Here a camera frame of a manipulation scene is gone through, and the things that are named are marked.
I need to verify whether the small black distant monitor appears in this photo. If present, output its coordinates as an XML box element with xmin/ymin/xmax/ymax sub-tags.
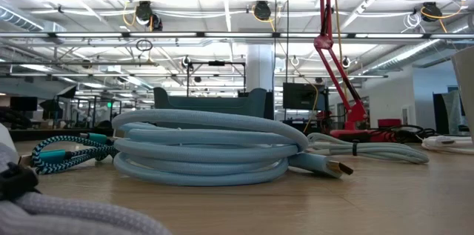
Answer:
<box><xmin>10</xmin><ymin>96</ymin><xmax>39</xmax><ymax>113</ymax></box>

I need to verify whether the white cable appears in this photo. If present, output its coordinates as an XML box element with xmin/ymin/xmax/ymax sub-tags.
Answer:
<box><xmin>420</xmin><ymin>134</ymin><xmax>474</xmax><ymax>156</ymax></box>

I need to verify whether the red low box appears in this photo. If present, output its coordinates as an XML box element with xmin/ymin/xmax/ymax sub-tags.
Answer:
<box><xmin>376</xmin><ymin>118</ymin><xmax>403</xmax><ymax>129</ymax></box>

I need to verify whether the red desk lamp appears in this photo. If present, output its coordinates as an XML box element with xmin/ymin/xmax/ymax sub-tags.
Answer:
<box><xmin>313</xmin><ymin>0</ymin><xmax>401</xmax><ymax>143</ymax></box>

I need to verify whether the lavender short cable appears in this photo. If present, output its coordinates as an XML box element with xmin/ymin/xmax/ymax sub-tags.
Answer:
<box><xmin>0</xmin><ymin>142</ymin><xmax>175</xmax><ymax>235</ymax></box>

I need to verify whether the black ceiling cable reel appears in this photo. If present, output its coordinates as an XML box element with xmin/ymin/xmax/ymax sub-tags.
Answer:
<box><xmin>420</xmin><ymin>1</ymin><xmax>444</xmax><ymax>24</ymax></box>
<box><xmin>133</xmin><ymin>0</ymin><xmax>164</xmax><ymax>32</ymax></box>
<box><xmin>253</xmin><ymin>0</ymin><xmax>273</xmax><ymax>21</ymax></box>

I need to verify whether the black lamp power cord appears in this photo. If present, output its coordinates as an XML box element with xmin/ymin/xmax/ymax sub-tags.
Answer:
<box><xmin>366</xmin><ymin>124</ymin><xmax>438</xmax><ymax>144</ymax></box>

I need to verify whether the light blue cable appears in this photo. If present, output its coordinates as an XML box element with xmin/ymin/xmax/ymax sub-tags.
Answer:
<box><xmin>306</xmin><ymin>132</ymin><xmax>431</xmax><ymax>165</ymax></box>
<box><xmin>111</xmin><ymin>108</ymin><xmax>355</xmax><ymax>188</ymax></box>

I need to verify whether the black distant station frame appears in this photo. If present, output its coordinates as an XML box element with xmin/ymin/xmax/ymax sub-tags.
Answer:
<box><xmin>186</xmin><ymin>60</ymin><xmax>248</xmax><ymax>98</ymax></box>

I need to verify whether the teal plastic bin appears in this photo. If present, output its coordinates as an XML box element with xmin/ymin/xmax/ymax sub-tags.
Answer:
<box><xmin>153</xmin><ymin>86</ymin><xmax>276</xmax><ymax>122</ymax></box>

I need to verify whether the black room monitor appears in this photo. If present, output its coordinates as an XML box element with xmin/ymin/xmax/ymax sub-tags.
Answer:
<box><xmin>282</xmin><ymin>82</ymin><xmax>327</xmax><ymax>111</ymax></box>

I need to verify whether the black standing panel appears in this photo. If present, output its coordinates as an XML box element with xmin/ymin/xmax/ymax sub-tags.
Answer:
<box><xmin>432</xmin><ymin>92</ymin><xmax>451</xmax><ymax>135</ymax></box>

